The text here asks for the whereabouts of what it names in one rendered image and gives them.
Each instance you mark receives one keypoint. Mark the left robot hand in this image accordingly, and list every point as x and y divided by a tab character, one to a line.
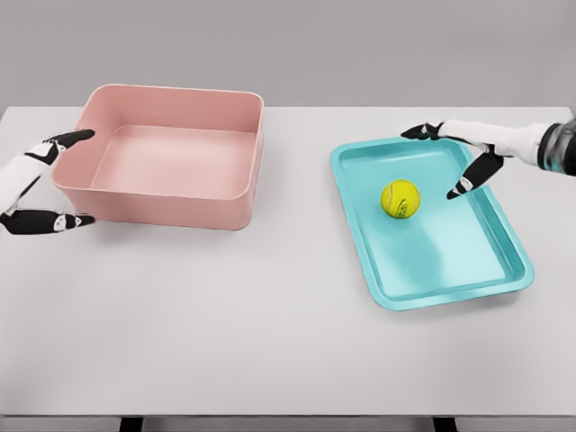
20	177

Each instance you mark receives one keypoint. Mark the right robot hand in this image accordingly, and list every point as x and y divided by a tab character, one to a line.
468	133

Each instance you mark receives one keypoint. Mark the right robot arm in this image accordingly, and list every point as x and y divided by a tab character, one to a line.
546	144

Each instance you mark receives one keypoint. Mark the yellow tennis ball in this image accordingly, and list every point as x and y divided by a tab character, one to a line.
401	199

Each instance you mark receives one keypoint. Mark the blue plastic tray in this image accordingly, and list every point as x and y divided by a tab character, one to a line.
432	234

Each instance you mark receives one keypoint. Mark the pink plastic basket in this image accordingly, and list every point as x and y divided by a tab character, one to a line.
171	153

